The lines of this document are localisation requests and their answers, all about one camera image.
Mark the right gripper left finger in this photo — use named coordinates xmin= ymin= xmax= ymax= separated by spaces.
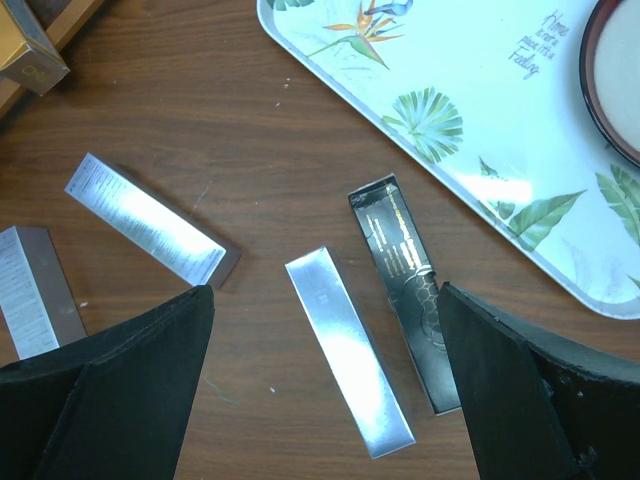
xmin=1 ymin=285 xmax=215 ymax=479

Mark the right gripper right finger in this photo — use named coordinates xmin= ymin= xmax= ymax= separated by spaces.
xmin=437 ymin=283 xmax=639 ymax=479

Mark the silver toothpaste box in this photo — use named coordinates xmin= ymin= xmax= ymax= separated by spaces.
xmin=1 ymin=226 xmax=86 ymax=360
xmin=65 ymin=153 xmax=241 ymax=289
xmin=285 ymin=246 xmax=415 ymax=459

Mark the black toothpaste box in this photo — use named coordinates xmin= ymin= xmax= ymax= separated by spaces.
xmin=348 ymin=174 xmax=460 ymax=415

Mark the white orange R.O toothpaste box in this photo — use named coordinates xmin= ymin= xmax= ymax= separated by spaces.
xmin=0 ymin=1 xmax=69 ymax=96

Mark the orange wooden shelf rack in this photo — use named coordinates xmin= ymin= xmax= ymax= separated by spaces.
xmin=1 ymin=1 xmax=104 ymax=117

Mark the floral serving tray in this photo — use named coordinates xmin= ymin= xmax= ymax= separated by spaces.
xmin=256 ymin=1 xmax=639 ymax=320

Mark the red rimmed beige plate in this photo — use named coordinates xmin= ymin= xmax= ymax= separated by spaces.
xmin=579 ymin=0 xmax=639 ymax=165

